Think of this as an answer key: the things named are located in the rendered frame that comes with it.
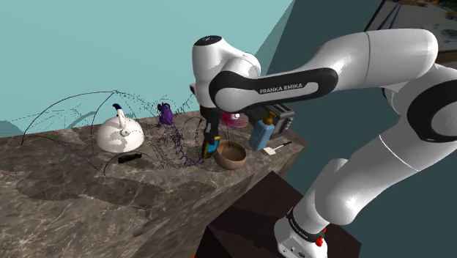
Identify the blue and yellow flat object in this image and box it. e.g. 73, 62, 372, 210
201, 135, 221, 161

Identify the pink round container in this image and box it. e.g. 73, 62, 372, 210
220, 111, 249, 129

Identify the brown bowl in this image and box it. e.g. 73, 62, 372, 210
213, 139, 248, 171

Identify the blue pump bottle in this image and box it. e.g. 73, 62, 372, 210
248, 111, 278, 151

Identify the black toaster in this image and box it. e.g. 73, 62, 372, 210
264, 103, 296, 140

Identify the small black bar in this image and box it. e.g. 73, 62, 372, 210
117, 152, 143, 164

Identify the dark robot stand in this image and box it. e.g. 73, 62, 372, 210
194, 170, 363, 258

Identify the purple object with coiled cord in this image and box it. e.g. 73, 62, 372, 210
156, 102, 205, 168

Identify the white spatula with black handle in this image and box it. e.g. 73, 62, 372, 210
263, 141, 293, 156

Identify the white kettle with blue handle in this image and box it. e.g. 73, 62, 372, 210
96, 103, 146, 154

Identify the thin dark wire tangle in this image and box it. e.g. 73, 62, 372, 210
21, 89, 203, 177

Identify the framed wall picture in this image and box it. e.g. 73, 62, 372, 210
364, 0, 457, 66

